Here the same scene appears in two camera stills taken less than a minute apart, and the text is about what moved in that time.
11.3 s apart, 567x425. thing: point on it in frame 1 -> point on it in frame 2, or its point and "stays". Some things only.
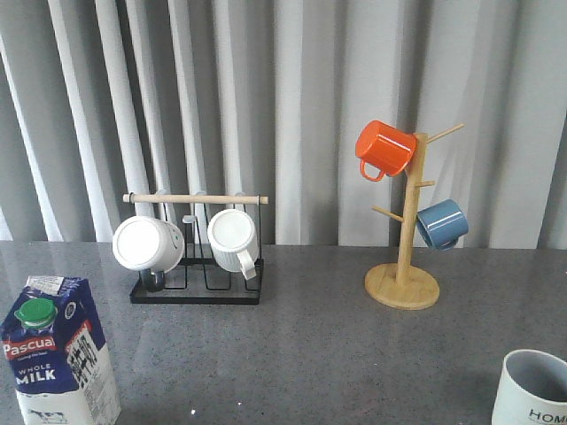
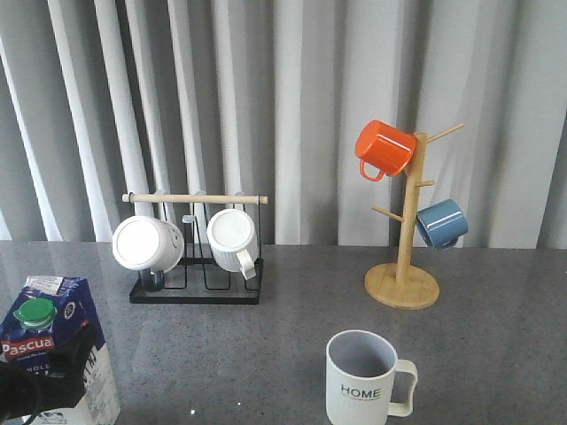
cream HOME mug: [532, 390] -> [366, 382]
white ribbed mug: [233, 237] stays
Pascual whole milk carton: [58, 357] stays
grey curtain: [103, 98] stays
